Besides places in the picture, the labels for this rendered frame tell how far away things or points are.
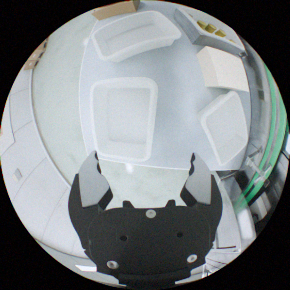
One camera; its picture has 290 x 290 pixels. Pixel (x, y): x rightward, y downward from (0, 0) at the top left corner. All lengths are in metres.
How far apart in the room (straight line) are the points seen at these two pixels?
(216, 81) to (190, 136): 0.20
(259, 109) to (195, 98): 0.34
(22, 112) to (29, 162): 1.41
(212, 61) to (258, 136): 0.38
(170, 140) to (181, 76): 0.22
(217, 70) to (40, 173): 3.32
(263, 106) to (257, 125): 0.10
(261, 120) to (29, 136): 3.65
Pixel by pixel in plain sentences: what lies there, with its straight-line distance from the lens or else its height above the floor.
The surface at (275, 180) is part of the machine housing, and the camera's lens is 0.78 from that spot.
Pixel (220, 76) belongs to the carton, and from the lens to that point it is 0.28.
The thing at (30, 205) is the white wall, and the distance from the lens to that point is 3.25.
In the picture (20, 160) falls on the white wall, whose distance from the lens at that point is 3.11.
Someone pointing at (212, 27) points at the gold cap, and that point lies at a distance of 0.44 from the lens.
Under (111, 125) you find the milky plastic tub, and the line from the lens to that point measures 0.33.
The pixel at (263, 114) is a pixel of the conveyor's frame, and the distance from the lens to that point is 0.50.
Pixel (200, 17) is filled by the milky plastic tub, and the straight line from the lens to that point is 0.49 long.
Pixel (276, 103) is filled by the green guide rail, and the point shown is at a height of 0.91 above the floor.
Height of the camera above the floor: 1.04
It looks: 61 degrees down
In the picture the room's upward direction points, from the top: 168 degrees counter-clockwise
